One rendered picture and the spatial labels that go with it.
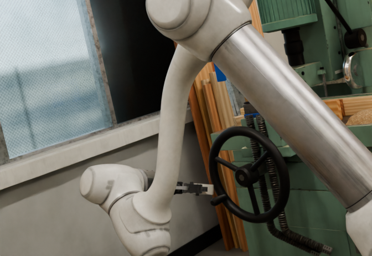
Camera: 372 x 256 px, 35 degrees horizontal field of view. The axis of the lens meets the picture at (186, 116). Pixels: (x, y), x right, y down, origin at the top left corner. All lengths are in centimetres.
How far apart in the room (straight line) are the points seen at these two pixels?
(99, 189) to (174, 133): 25
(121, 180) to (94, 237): 159
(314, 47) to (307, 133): 97
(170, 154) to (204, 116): 206
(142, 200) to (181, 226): 211
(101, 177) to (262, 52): 57
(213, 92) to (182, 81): 200
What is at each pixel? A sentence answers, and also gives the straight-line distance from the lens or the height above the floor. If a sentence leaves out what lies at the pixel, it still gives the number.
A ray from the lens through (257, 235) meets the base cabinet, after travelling 200.
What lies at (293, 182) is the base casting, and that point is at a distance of 184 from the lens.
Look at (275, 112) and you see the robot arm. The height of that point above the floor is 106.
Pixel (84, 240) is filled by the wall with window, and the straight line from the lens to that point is 299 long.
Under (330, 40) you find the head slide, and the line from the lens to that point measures 197.
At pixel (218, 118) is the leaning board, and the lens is 333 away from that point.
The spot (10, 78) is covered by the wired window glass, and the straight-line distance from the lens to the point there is 285.
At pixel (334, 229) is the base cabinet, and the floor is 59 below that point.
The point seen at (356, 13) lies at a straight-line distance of 199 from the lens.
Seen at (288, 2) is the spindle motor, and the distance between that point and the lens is 184.
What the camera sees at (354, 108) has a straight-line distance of 184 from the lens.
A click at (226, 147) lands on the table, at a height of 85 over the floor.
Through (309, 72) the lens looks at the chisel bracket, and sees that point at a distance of 192.
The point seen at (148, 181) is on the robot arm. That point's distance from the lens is 153.
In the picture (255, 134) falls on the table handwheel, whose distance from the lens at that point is 163.
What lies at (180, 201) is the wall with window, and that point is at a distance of 346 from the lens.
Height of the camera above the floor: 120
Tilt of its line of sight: 6 degrees down
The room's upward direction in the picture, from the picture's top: 12 degrees counter-clockwise
